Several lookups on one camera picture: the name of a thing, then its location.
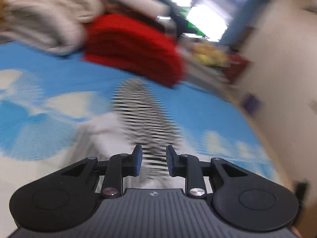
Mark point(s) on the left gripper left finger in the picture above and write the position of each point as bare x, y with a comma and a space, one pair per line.
116, 169

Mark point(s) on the person's left hand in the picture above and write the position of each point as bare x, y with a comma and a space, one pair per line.
296, 232

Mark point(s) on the dark red owl cushion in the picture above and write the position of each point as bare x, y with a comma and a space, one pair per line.
237, 64

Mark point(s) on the lower cream folded blanket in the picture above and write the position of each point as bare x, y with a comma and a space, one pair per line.
54, 26

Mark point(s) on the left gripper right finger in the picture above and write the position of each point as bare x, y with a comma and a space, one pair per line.
188, 167

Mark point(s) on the purple box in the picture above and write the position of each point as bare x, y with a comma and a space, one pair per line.
251, 103

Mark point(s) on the blue floral bed sheet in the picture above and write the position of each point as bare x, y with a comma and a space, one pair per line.
45, 98

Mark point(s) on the red folded blanket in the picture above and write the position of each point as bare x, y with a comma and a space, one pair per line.
128, 44

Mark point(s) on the yellow plush toy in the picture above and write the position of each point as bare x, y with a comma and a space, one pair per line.
208, 55

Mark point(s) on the striped black white hooded sweater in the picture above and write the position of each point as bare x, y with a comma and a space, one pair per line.
136, 118

